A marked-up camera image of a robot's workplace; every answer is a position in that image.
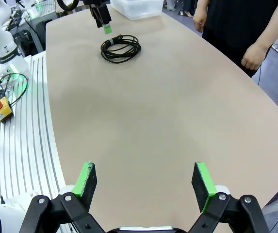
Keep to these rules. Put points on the person left forearm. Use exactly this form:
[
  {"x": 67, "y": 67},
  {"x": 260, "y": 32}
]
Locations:
[{"x": 272, "y": 40}]

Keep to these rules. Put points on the translucent plastic storage container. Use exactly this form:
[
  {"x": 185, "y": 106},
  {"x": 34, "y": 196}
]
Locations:
[{"x": 138, "y": 8}]

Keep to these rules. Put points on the person in black shirt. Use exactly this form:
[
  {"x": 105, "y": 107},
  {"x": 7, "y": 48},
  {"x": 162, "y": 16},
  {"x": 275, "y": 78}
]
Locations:
[{"x": 238, "y": 19}]

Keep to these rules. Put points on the yellow emergency stop box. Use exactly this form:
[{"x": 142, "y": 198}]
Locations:
[{"x": 4, "y": 112}]

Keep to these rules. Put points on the person right hand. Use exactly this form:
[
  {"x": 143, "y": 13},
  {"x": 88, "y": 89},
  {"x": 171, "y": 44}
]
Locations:
[{"x": 200, "y": 23}]

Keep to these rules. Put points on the background person legs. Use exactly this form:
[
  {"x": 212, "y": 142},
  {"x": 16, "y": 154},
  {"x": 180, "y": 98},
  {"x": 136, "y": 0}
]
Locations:
[{"x": 171, "y": 4}]

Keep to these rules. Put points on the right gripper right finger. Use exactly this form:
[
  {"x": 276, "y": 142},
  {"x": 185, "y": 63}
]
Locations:
[{"x": 203, "y": 184}]

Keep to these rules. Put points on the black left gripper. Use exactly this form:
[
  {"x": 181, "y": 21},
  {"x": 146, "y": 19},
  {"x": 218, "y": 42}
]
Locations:
[{"x": 96, "y": 3}]

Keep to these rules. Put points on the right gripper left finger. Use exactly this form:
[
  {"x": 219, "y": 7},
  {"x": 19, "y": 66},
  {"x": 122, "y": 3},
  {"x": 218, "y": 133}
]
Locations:
[{"x": 85, "y": 182}]

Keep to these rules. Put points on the dark background workbench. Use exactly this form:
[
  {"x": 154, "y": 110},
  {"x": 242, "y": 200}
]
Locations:
[{"x": 32, "y": 29}]

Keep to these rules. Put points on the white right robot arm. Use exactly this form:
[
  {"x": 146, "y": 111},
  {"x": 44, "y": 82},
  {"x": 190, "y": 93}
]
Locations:
[{"x": 7, "y": 213}]

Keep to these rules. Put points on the white slotted mounting platform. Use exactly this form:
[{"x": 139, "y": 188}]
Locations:
[{"x": 20, "y": 150}]

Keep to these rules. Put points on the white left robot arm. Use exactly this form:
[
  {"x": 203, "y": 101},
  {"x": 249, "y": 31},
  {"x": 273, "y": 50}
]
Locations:
[{"x": 0, "y": 36}]

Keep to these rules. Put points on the person right forearm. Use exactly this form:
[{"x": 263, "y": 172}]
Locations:
[{"x": 199, "y": 8}]

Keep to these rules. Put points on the person left hand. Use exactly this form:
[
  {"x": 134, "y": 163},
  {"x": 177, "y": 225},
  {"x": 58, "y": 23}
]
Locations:
[{"x": 254, "y": 57}]

